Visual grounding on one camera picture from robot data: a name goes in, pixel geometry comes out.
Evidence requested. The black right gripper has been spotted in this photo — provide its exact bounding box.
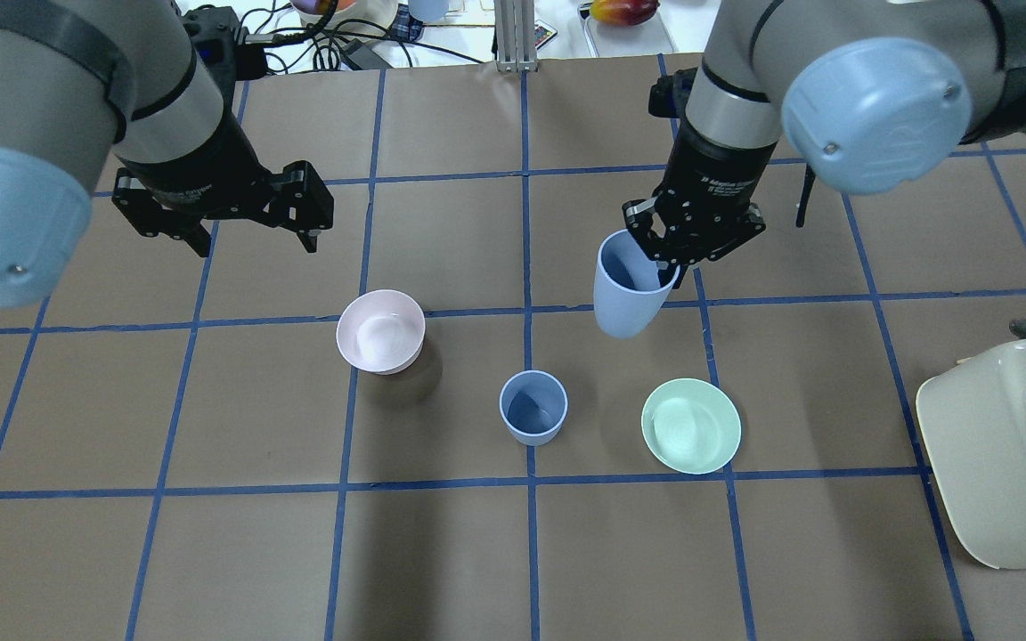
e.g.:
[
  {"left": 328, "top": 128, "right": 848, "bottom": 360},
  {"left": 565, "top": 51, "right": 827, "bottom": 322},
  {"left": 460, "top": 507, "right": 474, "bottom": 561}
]
[{"left": 622, "top": 125, "right": 767, "bottom": 289}]

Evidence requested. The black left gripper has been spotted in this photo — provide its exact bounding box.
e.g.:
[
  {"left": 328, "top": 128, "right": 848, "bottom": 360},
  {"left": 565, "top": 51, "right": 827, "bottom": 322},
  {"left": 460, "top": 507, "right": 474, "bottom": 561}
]
[{"left": 111, "top": 120, "right": 336, "bottom": 258}]

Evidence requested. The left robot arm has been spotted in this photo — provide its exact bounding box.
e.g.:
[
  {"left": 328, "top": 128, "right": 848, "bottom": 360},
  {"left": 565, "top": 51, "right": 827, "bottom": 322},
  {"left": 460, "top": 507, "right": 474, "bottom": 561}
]
[{"left": 0, "top": 1, "right": 334, "bottom": 308}]

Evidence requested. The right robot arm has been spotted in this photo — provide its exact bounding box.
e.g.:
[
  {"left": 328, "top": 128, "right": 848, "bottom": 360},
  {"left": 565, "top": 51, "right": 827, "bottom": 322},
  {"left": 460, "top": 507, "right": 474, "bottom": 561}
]
[{"left": 623, "top": 1, "right": 1026, "bottom": 288}]

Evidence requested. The mint green bowl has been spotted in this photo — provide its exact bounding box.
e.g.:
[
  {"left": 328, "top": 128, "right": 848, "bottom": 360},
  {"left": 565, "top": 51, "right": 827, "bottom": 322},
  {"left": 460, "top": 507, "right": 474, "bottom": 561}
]
[{"left": 640, "top": 377, "right": 744, "bottom": 475}]

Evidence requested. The pink bowl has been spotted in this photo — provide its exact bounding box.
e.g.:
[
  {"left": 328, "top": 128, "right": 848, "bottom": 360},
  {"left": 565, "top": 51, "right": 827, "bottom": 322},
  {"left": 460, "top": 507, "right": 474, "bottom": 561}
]
[{"left": 337, "top": 289, "right": 425, "bottom": 375}]

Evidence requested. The red mango fruit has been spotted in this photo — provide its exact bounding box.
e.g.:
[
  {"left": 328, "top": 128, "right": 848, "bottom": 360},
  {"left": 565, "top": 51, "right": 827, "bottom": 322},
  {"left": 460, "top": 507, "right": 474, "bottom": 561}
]
[{"left": 588, "top": 0, "right": 660, "bottom": 28}]

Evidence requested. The white remote control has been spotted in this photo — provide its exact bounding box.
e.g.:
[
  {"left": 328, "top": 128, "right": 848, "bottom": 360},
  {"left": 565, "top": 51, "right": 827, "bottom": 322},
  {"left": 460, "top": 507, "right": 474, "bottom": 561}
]
[{"left": 534, "top": 21, "right": 558, "bottom": 50}]

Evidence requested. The cream white toaster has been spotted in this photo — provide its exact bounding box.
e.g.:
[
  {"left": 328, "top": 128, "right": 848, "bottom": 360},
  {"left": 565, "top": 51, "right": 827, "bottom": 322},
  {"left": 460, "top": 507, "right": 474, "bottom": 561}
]
[{"left": 915, "top": 339, "right": 1026, "bottom": 569}]

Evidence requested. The aluminium frame post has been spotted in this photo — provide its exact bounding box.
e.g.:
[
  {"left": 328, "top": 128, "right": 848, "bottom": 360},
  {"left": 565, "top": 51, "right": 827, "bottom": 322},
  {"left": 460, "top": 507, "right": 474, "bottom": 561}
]
[{"left": 494, "top": 0, "right": 539, "bottom": 73}]

